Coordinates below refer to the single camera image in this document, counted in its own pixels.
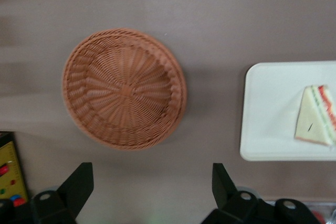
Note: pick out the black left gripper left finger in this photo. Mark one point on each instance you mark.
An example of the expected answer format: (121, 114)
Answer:
(68, 195)

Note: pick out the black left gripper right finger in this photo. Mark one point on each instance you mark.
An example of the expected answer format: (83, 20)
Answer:
(228, 197)

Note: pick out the triangular sandwich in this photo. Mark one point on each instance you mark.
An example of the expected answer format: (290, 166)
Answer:
(309, 119)

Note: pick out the beige rectangular tray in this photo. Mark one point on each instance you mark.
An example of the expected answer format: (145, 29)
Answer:
(267, 119)

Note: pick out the brown round wicker basket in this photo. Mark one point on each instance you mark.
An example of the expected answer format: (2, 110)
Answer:
(123, 90)

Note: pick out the black food warmer machine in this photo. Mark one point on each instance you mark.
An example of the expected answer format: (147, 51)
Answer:
(10, 161)

